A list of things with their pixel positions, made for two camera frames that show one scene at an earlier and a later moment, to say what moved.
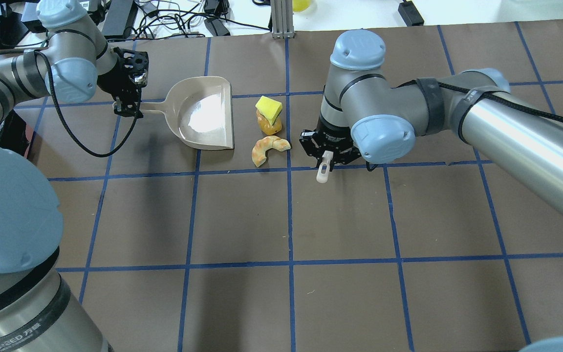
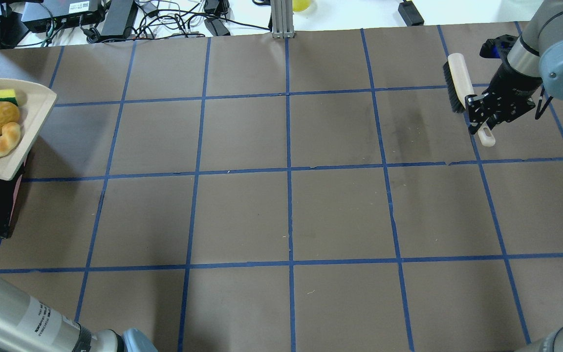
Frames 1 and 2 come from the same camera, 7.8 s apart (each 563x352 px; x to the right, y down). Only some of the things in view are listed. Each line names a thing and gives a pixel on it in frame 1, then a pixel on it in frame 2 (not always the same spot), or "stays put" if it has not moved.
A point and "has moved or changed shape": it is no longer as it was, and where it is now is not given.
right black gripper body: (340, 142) -> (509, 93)
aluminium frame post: (281, 19) stays put
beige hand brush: (322, 175) has moved or changed shape
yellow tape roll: (299, 6) stays put
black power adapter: (410, 13) stays put
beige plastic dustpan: (199, 110) -> (35, 103)
